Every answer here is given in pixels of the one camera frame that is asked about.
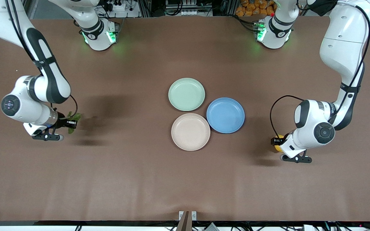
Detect yellow lemon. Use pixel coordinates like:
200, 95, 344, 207
274, 135, 286, 153

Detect green lettuce leaf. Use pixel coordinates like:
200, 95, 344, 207
65, 111, 82, 134

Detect blue round plate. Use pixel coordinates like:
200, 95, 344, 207
206, 97, 245, 134

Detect beige round plate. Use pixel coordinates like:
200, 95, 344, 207
171, 113, 211, 151

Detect green round plate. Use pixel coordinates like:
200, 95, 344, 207
168, 78, 206, 112

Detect white power strip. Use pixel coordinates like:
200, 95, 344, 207
103, 2, 131, 12

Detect bag of orange fruits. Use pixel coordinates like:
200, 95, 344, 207
235, 0, 278, 17

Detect black cable bundle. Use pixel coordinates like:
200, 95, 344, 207
323, 215, 370, 231

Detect white mount bracket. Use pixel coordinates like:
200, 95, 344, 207
179, 211, 197, 221

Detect black base cables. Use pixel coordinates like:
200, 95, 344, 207
233, 14, 259, 32

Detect grey mount post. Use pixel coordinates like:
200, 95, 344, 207
176, 211, 190, 231

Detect aluminium frame profile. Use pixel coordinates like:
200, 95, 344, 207
138, 0, 153, 18
220, 0, 238, 16

